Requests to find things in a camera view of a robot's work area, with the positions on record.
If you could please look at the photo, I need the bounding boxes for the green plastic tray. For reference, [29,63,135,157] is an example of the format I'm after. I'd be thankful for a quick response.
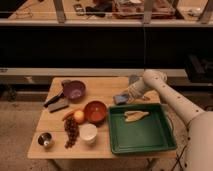
[108,103,177,155]

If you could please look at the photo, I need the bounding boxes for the orange fruit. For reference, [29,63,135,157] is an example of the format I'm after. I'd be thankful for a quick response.
[73,110,85,124]

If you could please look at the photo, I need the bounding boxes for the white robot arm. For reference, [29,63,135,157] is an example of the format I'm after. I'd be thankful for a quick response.
[127,69,213,171]

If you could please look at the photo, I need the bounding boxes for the bunch of dark grapes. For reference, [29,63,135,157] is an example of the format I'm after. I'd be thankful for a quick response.
[64,117,79,148]

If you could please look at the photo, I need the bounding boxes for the black handled knife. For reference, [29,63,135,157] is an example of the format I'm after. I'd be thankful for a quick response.
[43,90,63,108]

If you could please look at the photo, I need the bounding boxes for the small steel cup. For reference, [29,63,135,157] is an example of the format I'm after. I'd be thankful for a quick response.
[38,132,53,148]

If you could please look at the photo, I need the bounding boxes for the blue sponge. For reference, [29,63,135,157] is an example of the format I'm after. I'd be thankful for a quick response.
[113,94,129,105]

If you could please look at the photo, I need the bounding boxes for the purple plastic bowl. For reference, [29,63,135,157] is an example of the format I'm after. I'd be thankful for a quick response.
[63,80,86,100]

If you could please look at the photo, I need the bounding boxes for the eyeglasses on shelf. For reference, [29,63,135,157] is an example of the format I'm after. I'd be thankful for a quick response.
[15,7,33,19]

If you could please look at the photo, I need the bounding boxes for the orange carrot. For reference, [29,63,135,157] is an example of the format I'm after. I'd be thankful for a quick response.
[62,110,77,121]

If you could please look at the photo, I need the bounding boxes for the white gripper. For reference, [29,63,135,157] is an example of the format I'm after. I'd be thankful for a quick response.
[128,79,148,99]

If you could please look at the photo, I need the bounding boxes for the white cup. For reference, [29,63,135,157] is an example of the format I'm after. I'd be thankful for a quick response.
[79,124,98,144]

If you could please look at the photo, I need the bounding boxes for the wooden spatula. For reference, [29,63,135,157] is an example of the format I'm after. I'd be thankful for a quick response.
[124,111,148,122]

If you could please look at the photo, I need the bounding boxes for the wooden table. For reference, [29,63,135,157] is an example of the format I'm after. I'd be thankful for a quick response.
[27,76,178,171]

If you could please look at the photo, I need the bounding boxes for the black remote control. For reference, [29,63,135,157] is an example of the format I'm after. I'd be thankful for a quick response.
[73,4,85,16]

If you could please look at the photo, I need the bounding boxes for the cluttered tray on shelf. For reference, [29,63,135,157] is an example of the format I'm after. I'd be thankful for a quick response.
[112,0,175,19]

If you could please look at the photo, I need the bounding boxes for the orange wooden bowl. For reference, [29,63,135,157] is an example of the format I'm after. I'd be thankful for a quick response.
[84,101,107,123]

